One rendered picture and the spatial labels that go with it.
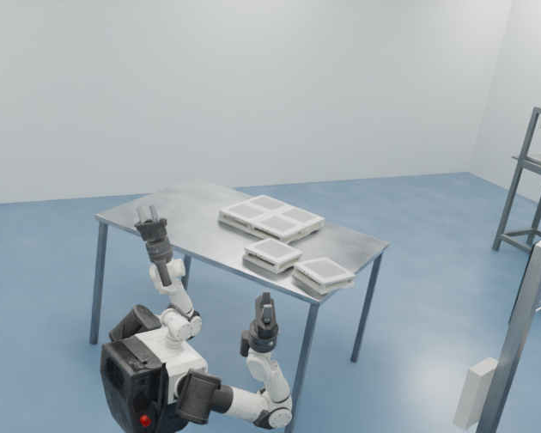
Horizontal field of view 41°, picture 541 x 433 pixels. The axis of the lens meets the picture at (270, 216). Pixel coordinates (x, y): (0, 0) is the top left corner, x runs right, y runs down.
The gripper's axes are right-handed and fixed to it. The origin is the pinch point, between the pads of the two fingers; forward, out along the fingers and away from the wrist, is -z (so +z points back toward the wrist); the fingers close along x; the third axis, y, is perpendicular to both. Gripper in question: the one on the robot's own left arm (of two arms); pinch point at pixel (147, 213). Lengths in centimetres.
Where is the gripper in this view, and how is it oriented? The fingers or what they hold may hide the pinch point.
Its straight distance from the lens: 262.9
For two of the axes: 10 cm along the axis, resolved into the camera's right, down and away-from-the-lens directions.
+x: 9.0, -0.9, -4.3
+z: 2.5, 9.1, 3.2
